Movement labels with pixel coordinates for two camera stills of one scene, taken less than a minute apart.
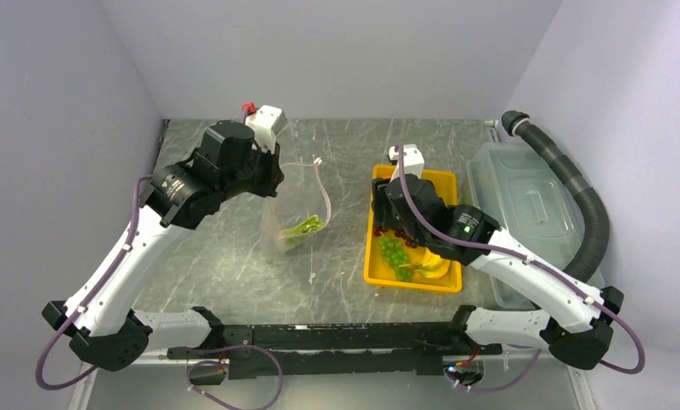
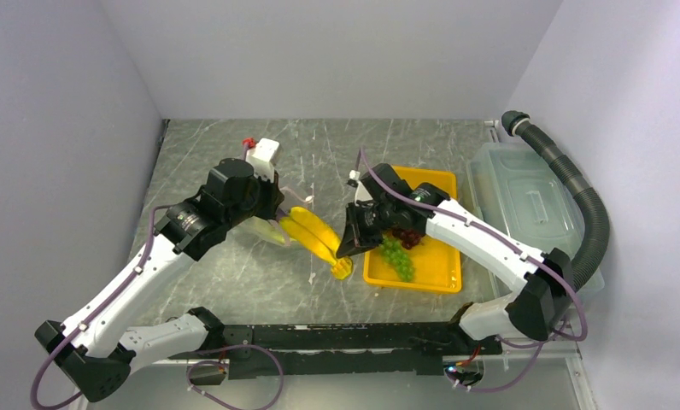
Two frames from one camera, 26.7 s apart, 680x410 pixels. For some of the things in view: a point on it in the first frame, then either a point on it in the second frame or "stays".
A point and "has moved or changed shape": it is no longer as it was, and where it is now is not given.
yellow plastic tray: (378, 272) stays
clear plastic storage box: (532, 206) stays
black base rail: (306, 350) stays
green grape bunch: (394, 254) stays
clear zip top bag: (299, 212) has moved or changed shape
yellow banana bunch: (429, 264) -> (308, 230)
